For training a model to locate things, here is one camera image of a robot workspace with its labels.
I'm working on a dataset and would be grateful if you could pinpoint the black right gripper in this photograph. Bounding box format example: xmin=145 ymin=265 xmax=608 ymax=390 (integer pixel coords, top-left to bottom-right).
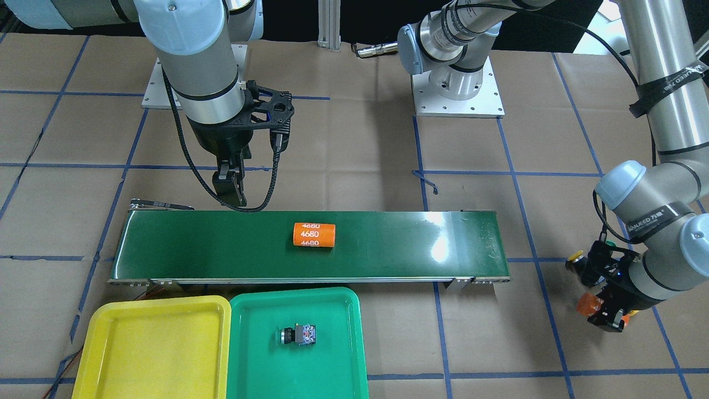
xmin=188 ymin=80 xmax=294 ymax=207

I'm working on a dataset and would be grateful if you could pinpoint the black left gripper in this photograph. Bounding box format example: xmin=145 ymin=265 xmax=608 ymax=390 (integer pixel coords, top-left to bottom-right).
xmin=579 ymin=240 xmax=641 ymax=333

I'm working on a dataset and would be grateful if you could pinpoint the orange 4680 cylinder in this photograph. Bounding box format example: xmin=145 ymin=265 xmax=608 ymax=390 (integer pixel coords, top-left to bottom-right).
xmin=292 ymin=222 xmax=336 ymax=248
xmin=576 ymin=292 xmax=604 ymax=318

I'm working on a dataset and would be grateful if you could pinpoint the green push button switch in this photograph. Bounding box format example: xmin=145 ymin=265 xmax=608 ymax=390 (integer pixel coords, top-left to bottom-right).
xmin=277 ymin=324 xmax=317 ymax=346

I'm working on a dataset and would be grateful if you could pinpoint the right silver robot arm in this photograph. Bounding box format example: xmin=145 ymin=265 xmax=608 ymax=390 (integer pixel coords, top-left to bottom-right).
xmin=7 ymin=1 xmax=294 ymax=212

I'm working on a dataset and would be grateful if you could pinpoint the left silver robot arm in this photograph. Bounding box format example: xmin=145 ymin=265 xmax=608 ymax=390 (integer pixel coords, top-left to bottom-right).
xmin=397 ymin=1 xmax=708 ymax=333

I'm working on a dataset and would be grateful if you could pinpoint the green conveyor belt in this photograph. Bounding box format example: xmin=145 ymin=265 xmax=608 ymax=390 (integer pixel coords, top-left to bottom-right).
xmin=109 ymin=209 xmax=511 ymax=285

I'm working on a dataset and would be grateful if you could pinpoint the yellow plastic tray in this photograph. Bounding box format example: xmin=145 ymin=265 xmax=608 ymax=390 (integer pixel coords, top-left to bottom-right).
xmin=73 ymin=295 xmax=232 ymax=398

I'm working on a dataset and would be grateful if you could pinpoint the green plastic tray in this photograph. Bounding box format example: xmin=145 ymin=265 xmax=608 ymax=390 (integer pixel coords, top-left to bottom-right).
xmin=226 ymin=287 xmax=369 ymax=398

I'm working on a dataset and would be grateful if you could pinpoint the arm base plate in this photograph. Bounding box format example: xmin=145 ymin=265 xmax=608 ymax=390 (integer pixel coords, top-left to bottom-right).
xmin=142 ymin=43 xmax=249 ymax=110
xmin=411 ymin=58 xmax=506 ymax=118

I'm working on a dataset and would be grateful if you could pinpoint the aluminium frame post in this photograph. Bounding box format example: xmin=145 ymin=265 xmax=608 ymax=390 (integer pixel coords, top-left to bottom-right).
xmin=317 ymin=0 xmax=341 ymax=53

